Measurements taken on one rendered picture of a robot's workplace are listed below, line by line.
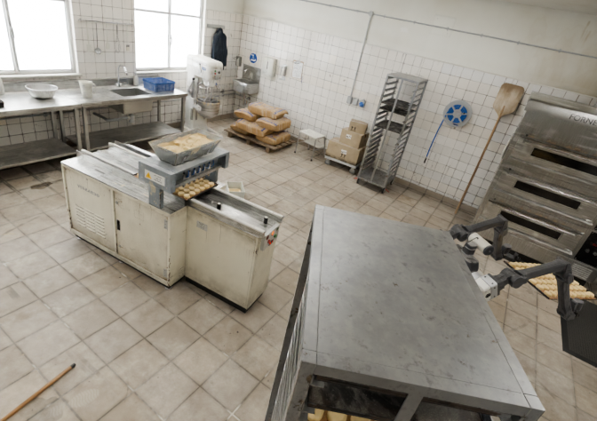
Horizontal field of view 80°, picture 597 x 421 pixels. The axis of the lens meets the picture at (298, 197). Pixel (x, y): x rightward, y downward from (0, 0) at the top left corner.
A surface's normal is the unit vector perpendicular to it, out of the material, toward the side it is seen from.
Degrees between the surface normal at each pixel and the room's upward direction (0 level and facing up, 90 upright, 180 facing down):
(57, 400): 0
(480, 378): 0
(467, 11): 90
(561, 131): 90
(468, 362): 0
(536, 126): 90
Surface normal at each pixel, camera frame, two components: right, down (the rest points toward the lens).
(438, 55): -0.54, 0.30
